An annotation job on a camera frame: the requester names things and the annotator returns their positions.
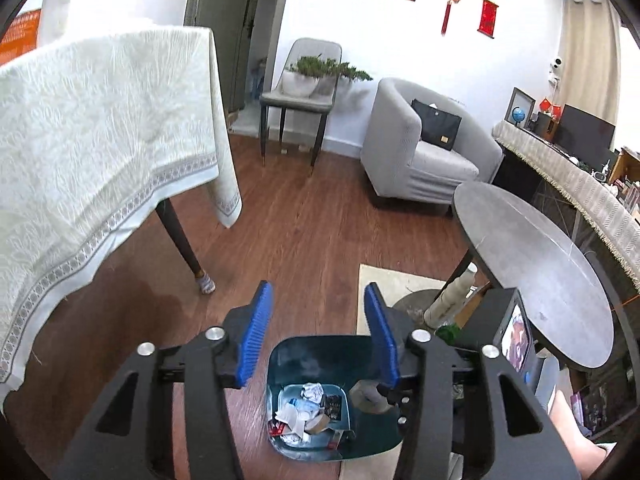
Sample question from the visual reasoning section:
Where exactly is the black bag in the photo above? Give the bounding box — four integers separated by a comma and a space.
411, 99, 463, 152

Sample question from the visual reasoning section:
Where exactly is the beige fringed desk cloth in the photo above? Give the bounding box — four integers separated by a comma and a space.
492, 121, 640, 291

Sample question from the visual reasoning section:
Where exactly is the potted green plant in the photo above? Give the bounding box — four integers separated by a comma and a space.
281, 55, 373, 98

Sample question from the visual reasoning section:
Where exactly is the brown tape roll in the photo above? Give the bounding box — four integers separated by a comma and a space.
349, 379, 396, 415

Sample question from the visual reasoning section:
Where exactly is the wooden desk box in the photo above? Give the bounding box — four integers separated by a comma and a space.
607, 146, 640, 186

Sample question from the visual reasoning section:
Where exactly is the round grey marble table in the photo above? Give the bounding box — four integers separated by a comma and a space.
452, 181, 615, 373

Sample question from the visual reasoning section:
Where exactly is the beige rug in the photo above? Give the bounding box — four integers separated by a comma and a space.
340, 263, 451, 480

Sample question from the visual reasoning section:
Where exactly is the black foil packet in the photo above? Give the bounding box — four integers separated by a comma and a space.
320, 394, 347, 422

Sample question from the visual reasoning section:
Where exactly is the cream patterned tablecloth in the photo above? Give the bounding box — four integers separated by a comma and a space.
0, 27, 243, 391

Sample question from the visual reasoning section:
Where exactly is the orange poster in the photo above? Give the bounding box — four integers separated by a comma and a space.
0, 9, 41, 66

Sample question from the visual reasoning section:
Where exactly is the person's right forearm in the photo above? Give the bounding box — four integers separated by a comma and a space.
532, 355, 613, 480

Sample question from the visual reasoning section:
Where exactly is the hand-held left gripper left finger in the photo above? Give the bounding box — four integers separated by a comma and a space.
52, 280, 276, 480

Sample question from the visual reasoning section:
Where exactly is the grey dining chair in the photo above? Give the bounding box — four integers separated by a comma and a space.
259, 37, 343, 177

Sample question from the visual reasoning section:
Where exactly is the torn white packaging card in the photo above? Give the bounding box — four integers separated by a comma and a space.
270, 400, 322, 445

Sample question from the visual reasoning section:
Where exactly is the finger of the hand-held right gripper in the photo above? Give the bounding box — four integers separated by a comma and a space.
377, 382, 410, 430

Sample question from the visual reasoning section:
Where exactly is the picture frame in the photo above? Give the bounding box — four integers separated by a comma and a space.
505, 87, 537, 128

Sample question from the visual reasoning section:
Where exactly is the dark wooden table leg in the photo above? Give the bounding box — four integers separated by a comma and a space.
155, 199, 211, 281

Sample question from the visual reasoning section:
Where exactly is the beige curtain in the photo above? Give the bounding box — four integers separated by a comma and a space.
557, 0, 621, 126

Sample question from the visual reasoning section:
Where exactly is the grey door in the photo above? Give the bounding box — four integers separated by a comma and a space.
184, 0, 296, 116

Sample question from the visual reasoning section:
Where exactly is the grey armchair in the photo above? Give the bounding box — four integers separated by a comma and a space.
361, 77, 505, 207

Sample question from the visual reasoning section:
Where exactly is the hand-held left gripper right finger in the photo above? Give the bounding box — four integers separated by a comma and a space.
363, 282, 583, 480

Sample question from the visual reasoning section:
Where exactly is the dark trash bin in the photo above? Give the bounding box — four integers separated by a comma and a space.
266, 335, 405, 462

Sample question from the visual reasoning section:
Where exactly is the black monitor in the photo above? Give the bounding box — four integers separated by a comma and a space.
554, 104, 617, 171

